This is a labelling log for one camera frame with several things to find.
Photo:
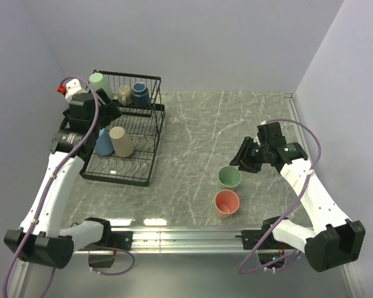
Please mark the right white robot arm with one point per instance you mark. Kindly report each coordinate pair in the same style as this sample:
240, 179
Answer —
313, 225

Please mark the small green plastic cup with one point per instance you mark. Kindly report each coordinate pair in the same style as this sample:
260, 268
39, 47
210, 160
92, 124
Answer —
98, 81

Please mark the pink plastic cup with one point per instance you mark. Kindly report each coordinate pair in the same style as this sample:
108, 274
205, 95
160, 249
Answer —
226, 203

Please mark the blue plastic cup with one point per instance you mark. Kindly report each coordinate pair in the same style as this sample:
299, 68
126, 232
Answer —
104, 146

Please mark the beige plastic cup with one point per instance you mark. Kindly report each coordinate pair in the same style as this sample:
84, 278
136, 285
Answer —
122, 142

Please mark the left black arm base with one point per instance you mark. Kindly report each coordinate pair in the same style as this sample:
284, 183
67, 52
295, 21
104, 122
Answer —
122, 240

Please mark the black wire dish rack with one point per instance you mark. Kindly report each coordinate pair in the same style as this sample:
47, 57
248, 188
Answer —
144, 125

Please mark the aluminium mounting rail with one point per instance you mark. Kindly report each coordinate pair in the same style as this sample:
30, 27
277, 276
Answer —
161, 240

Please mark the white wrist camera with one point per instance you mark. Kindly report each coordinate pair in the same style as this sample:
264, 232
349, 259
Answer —
261, 135
70, 89

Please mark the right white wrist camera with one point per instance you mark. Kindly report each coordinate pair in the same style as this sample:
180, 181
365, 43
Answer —
261, 135

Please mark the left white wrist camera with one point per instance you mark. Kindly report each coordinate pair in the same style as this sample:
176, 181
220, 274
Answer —
70, 89

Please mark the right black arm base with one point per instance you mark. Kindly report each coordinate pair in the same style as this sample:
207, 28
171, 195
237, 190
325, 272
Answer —
250, 238

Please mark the olive ceramic mug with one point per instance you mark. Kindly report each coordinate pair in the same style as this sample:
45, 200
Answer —
124, 95

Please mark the dark blue glazed mug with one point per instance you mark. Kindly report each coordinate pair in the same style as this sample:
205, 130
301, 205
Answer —
140, 93

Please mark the large green plastic cup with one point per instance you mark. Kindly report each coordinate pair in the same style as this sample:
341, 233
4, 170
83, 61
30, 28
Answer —
228, 178

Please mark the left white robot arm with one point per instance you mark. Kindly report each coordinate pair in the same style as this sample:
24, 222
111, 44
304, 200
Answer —
39, 238

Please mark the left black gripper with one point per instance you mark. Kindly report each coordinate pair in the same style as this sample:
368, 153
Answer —
109, 112

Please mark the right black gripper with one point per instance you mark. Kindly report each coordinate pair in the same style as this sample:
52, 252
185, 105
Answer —
248, 166

